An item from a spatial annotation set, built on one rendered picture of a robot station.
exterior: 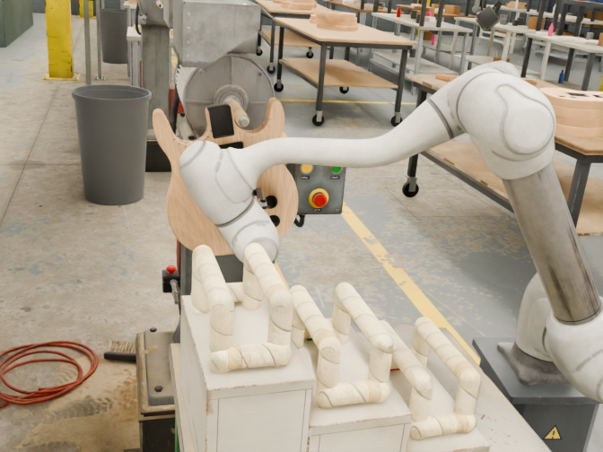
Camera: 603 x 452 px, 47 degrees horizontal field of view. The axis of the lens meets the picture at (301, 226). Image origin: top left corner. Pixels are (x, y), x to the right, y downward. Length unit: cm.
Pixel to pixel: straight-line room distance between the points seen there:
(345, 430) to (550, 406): 89
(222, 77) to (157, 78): 356
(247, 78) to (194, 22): 37
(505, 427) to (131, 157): 375
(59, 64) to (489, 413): 830
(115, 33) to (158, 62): 501
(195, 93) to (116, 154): 275
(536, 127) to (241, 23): 70
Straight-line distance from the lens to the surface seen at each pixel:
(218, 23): 161
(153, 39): 542
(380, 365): 104
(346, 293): 114
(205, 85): 192
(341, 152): 145
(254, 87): 194
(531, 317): 179
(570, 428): 191
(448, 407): 124
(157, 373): 244
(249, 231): 143
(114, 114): 456
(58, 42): 914
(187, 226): 184
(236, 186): 141
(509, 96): 131
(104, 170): 469
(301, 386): 97
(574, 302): 155
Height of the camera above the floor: 164
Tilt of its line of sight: 21 degrees down
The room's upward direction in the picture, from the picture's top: 5 degrees clockwise
